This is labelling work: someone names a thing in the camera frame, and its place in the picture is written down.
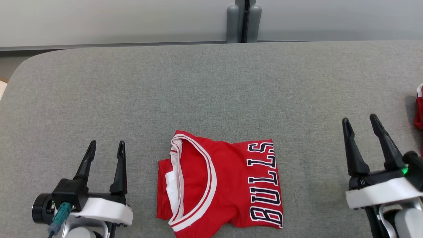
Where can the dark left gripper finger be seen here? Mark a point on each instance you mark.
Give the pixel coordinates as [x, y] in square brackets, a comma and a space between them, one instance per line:
[86, 162]
[119, 172]

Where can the grey partition post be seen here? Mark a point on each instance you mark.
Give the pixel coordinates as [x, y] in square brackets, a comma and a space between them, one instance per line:
[244, 19]

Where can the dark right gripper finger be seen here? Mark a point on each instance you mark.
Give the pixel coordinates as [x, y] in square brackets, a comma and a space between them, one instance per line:
[355, 152]
[388, 145]

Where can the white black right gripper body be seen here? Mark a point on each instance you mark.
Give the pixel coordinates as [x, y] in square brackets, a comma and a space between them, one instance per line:
[380, 193]

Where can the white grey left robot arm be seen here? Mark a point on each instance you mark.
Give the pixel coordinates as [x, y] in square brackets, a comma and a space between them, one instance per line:
[86, 229]

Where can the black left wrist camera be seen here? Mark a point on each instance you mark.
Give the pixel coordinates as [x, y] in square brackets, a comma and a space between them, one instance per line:
[59, 198]

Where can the red white basketball shirt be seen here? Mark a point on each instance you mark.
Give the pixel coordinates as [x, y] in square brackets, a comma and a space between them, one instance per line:
[231, 185]
[419, 112]

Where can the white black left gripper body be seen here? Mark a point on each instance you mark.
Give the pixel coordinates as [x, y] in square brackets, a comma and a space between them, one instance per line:
[105, 211]

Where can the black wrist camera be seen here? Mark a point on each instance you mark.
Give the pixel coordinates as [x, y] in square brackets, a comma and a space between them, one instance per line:
[414, 168]
[59, 198]

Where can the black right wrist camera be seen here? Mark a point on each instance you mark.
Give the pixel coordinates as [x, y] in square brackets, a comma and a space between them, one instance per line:
[414, 168]

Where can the white perforated basket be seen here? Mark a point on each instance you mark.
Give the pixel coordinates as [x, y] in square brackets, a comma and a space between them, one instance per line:
[2, 89]

